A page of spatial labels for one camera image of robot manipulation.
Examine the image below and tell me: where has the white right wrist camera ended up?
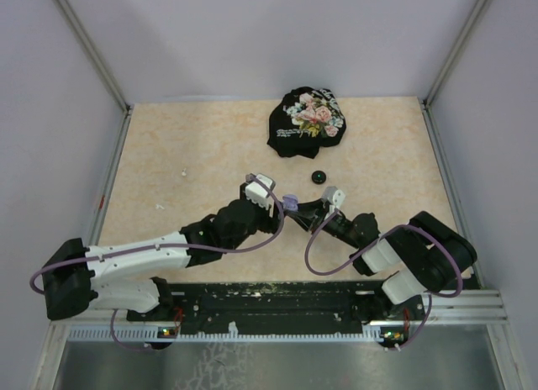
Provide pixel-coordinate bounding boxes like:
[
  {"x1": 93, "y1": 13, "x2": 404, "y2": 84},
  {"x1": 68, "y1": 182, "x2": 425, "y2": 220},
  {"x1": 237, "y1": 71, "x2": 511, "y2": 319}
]
[{"x1": 321, "y1": 186, "x2": 345, "y2": 213}]

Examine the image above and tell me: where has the right aluminium frame post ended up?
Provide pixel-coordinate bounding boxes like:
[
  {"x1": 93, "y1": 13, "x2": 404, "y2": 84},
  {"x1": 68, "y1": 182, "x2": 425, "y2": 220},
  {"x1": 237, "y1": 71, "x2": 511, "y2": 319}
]
[{"x1": 422, "y1": 0, "x2": 497, "y2": 109}]

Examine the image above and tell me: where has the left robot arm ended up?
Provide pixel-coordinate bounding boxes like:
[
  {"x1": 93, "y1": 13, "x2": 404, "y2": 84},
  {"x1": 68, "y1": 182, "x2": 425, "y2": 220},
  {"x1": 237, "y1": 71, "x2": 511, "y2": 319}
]
[{"x1": 30, "y1": 174, "x2": 284, "y2": 321}]

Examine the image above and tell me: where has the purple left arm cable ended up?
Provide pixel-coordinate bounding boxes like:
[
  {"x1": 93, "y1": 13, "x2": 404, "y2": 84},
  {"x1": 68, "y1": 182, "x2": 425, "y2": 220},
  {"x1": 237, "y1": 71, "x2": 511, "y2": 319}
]
[{"x1": 29, "y1": 173, "x2": 287, "y2": 354}]

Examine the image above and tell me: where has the purple earbud charging case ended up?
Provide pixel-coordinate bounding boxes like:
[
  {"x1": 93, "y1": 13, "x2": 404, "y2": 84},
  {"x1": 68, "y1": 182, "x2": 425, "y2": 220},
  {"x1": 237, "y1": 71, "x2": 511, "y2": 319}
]
[{"x1": 282, "y1": 194, "x2": 299, "y2": 212}]

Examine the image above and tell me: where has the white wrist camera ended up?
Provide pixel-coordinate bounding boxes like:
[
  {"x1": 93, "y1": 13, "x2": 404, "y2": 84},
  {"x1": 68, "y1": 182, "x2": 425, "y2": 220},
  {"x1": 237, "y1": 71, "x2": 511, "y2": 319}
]
[
  {"x1": 244, "y1": 173, "x2": 276, "y2": 210},
  {"x1": 321, "y1": 186, "x2": 345, "y2": 213}
]

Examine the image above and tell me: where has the black earbud charging case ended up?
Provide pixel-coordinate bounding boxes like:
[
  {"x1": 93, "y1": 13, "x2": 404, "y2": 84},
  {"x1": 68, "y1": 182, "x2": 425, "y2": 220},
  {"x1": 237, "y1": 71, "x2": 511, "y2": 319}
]
[{"x1": 311, "y1": 170, "x2": 327, "y2": 185}]

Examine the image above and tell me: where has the aluminium frame post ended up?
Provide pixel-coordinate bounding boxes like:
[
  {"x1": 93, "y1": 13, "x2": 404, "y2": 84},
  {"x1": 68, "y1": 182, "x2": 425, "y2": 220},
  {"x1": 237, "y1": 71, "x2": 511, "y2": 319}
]
[
  {"x1": 422, "y1": 0, "x2": 497, "y2": 109},
  {"x1": 44, "y1": 0, "x2": 134, "y2": 113}
]

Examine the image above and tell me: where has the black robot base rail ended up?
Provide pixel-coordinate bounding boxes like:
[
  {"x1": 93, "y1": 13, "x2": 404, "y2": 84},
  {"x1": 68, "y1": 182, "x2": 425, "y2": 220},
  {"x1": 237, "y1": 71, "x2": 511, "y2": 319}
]
[{"x1": 127, "y1": 281, "x2": 425, "y2": 334}]

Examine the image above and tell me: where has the left aluminium frame post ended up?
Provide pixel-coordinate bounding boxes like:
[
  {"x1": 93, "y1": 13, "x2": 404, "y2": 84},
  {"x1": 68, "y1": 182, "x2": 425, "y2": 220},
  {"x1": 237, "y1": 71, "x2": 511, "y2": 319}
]
[{"x1": 44, "y1": 0, "x2": 134, "y2": 113}]

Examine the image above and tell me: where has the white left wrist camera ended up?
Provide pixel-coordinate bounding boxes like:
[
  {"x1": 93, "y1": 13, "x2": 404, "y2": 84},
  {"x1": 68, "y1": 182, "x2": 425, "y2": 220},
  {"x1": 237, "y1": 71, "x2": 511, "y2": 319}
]
[{"x1": 244, "y1": 173, "x2": 276, "y2": 210}]

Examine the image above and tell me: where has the black floral folded shirt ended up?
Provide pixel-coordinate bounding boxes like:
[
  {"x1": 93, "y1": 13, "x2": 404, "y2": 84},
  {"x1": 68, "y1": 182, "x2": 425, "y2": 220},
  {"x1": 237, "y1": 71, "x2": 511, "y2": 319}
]
[{"x1": 266, "y1": 87, "x2": 347, "y2": 159}]

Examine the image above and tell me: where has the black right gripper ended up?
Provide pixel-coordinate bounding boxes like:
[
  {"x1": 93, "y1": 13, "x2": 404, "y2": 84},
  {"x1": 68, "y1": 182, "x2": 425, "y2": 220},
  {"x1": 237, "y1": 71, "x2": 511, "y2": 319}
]
[{"x1": 287, "y1": 198, "x2": 361, "y2": 249}]

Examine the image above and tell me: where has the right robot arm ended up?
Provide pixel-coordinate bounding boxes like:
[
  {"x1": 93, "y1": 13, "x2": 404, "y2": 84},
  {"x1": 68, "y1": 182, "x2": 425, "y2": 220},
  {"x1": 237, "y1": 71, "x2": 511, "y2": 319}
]
[{"x1": 284, "y1": 199, "x2": 477, "y2": 319}]

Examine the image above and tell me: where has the white slotted cable duct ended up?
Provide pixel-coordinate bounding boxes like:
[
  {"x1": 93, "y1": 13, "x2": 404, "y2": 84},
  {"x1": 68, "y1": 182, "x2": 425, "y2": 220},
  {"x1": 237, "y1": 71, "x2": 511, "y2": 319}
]
[{"x1": 67, "y1": 320, "x2": 404, "y2": 343}]

